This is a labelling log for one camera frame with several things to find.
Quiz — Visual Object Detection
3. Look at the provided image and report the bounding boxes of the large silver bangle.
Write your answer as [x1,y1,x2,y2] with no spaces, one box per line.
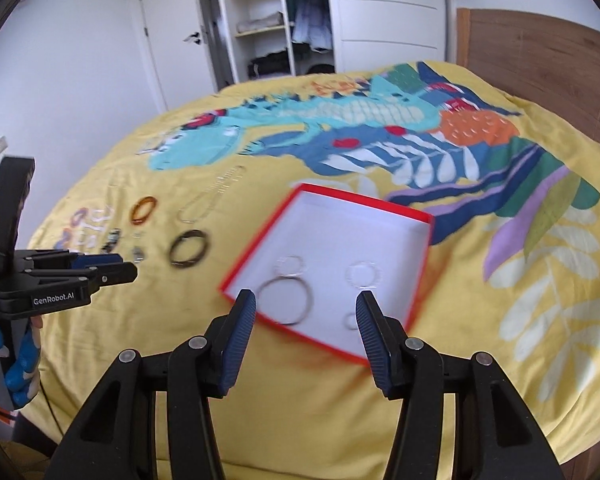
[256,277,313,326]

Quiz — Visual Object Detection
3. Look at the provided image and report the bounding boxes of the amber bangle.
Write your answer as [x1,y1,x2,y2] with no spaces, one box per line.
[131,196,159,227]

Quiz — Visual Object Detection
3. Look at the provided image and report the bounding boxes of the red jewelry box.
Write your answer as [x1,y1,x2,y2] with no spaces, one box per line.
[219,183,436,366]

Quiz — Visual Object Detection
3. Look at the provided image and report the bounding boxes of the white door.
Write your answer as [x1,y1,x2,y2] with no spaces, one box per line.
[135,0,221,111]

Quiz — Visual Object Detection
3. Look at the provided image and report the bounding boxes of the yellow printed blanket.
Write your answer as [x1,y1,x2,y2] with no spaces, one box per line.
[17,60,600,480]

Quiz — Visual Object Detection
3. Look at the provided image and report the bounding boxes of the wooden headboard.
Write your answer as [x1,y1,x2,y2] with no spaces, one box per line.
[455,7,600,161]

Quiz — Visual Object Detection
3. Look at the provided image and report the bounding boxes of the clear bead bracelet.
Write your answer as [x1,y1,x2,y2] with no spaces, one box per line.
[345,261,381,288]

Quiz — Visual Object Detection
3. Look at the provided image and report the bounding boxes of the thin silver ring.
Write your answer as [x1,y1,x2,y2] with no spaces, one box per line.
[275,255,306,278]

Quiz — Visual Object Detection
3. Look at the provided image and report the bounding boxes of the dark brown bangle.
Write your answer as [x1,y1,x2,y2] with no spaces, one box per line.
[169,230,211,270]

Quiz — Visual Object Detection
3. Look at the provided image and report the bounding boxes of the folded beige cloth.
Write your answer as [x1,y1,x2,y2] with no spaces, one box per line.
[236,12,288,35]

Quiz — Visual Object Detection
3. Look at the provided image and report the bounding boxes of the stack of black clothes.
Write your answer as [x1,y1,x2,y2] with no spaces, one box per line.
[248,50,291,79]

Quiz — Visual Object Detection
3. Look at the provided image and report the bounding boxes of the white wardrobe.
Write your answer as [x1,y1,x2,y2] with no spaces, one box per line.
[192,0,448,93]

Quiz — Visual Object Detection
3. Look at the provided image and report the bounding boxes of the person's left hand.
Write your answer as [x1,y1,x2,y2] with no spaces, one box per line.
[0,316,42,409]

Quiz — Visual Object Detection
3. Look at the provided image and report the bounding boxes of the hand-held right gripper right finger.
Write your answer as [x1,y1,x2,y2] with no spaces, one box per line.
[355,290,566,480]

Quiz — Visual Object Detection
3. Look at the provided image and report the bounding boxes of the silver chain necklace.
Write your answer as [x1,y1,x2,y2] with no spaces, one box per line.
[177,164,248,223]

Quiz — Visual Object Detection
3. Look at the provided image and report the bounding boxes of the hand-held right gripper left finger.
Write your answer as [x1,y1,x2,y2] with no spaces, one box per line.
[52,289,258,480]

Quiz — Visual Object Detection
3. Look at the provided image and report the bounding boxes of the hanging clothes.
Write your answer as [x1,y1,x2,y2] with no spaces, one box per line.
[285,0,333,53]

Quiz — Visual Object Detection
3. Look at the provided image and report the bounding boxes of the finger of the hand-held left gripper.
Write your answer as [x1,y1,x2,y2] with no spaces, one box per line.
[25,261,139,291]
[22,249,127,273]

